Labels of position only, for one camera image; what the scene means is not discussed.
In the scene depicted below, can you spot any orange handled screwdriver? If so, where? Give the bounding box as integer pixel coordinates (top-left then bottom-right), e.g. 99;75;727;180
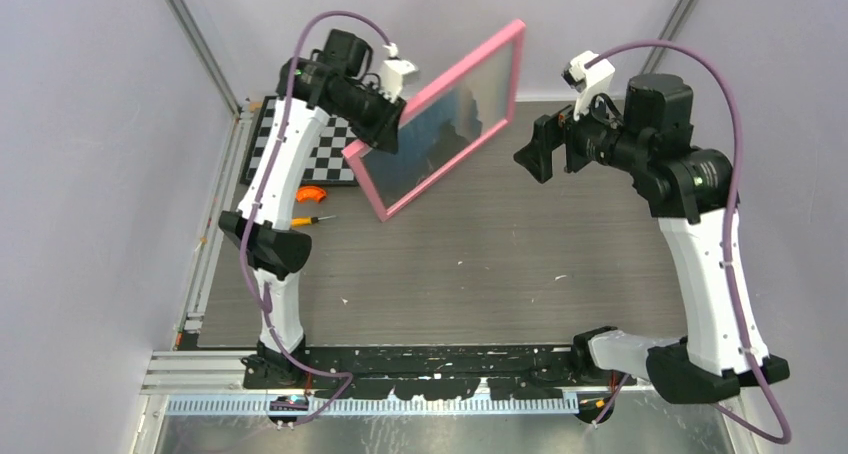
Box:
291;215;335;228

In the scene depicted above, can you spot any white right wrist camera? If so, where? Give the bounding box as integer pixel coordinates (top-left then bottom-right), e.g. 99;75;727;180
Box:
562;51;615;121

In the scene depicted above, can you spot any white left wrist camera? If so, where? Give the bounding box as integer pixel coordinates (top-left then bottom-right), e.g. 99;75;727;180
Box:
378;43;420;103

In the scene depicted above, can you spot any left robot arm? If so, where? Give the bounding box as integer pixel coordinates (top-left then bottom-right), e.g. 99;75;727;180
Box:
218;29;417;388

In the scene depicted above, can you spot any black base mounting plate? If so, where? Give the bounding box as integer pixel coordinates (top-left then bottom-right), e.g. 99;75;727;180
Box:
241;345;622;401

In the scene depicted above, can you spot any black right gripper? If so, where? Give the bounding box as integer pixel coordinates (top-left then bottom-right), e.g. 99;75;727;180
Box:
515;79;649;181

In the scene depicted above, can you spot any aluminium front rail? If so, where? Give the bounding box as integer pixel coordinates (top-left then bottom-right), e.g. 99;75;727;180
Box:
139;344;745;397

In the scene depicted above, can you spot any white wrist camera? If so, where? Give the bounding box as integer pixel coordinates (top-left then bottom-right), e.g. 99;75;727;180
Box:
562;51;615;121
378;43;420;103

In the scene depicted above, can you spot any black white checkerboard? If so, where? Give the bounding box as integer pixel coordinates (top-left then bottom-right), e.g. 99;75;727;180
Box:
239;95;357;187

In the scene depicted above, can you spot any orange curved plastic piece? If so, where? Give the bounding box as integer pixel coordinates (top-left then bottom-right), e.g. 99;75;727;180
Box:
295;185;328;204

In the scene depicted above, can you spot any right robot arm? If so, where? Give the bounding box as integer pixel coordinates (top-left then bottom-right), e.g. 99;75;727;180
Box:
514;74;790;404

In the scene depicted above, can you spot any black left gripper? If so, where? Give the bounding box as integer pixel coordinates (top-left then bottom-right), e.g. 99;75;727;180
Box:
336;83;408;154

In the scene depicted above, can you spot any pink photo frame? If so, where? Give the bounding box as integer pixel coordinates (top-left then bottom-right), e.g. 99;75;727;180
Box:
341;18;527;223

